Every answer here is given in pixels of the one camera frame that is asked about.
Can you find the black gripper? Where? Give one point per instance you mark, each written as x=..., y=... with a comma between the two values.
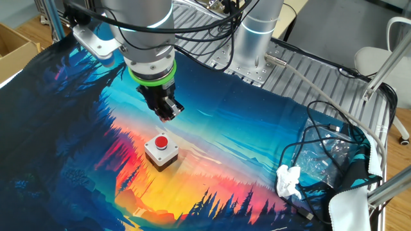
x=157, y=94

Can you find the grey box with red button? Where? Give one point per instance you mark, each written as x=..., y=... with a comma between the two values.
x=152, y=150

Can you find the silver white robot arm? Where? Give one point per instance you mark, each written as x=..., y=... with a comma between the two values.
x=141, y=32

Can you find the colourful sunset forest printed mat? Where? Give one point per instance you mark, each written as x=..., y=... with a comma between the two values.
x=224, y=134

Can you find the crumpled white tissue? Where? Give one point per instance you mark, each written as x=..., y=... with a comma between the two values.
x=287, y=181

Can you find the thin white thread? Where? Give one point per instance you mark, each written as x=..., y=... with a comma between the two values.
x=279, y=228

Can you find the brown cardboard box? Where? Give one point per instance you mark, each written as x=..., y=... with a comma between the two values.
x=16, y=54

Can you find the clear plastic bag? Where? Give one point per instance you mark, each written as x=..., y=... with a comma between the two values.
x=334, y=154

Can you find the white office chair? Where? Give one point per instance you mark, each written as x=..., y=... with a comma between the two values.
x=372, y=61

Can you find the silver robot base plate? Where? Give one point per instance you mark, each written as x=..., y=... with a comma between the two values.
x=244, y=75

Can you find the silver metal bracket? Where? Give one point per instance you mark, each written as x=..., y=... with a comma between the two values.
x=93, y=40

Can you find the aluminium frame post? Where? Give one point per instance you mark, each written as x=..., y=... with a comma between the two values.
x=391, y=186
x=388, y=64
x=56, y=22

